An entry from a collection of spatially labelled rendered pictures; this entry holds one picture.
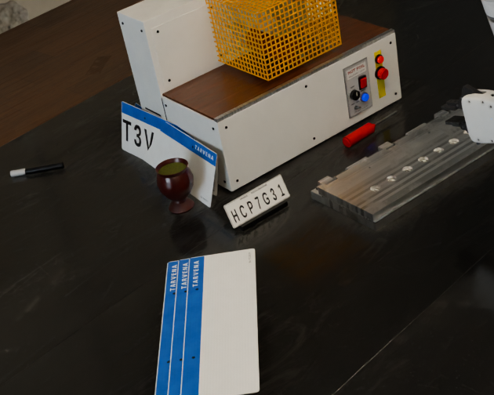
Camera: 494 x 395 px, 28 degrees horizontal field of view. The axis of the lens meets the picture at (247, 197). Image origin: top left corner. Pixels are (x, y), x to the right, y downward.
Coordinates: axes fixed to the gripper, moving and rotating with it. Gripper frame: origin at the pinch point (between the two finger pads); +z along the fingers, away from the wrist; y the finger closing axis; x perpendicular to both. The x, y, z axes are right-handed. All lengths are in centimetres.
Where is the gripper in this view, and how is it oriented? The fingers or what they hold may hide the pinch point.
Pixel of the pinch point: (455, 113)
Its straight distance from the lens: 207.1
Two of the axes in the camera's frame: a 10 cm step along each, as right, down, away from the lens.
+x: 7.8, -4.4, 4.5
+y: 3.0, 8.9, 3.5
